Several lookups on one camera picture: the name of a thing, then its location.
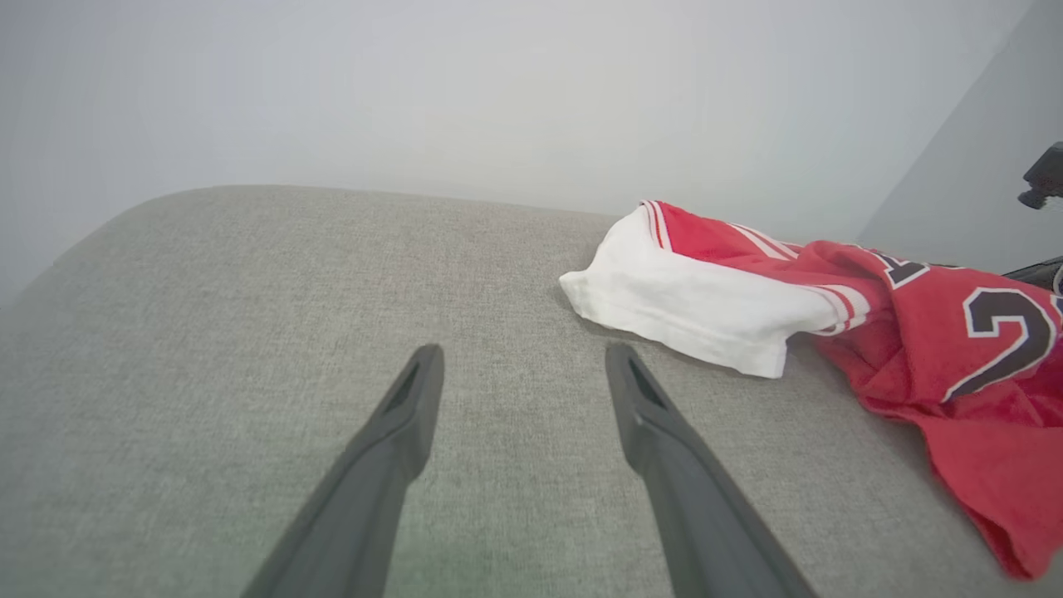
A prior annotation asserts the grey partition panel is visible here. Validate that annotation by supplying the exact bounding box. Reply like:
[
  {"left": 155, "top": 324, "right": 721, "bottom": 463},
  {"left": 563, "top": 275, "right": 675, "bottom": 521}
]
[{"left": 855, "top": 0, "right": 1063, "bottom": 275}]

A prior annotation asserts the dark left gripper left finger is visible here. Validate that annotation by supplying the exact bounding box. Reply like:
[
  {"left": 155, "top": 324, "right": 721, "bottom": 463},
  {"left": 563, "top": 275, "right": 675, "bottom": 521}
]
[{"left": 241, "top": 344, "right": 446, "bottom": 598}]

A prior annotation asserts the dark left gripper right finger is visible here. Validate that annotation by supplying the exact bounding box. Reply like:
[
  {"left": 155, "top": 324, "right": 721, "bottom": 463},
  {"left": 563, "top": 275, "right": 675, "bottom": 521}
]
[{"left": 605, "top": 342, "right": 820, "bottom": 598}]

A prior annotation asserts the grey fabric sofa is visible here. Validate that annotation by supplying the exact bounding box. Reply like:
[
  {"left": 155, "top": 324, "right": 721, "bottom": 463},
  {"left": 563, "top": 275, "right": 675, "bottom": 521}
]
[{"left": 0, "top": 184, "right": 1063, "bottom": 598}]

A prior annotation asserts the red and white jersey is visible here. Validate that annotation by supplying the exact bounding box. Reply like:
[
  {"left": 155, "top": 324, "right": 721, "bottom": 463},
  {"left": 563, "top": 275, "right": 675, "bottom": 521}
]
[{"left": 559, "top": 199, "right": 1063, "bottom": 581}]

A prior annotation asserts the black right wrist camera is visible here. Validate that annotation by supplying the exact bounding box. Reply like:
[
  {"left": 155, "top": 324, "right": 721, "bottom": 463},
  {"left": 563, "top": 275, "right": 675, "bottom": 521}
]
[{"left": 1017, "top": 141, "right": 1063, "bottom": 210}]

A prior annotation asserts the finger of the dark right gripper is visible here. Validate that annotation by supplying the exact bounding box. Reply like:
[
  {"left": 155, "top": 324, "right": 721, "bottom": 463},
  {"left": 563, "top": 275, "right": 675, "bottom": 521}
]
[{"left": 1002, "top": 257, "right": 1063, "bottom": 292}]

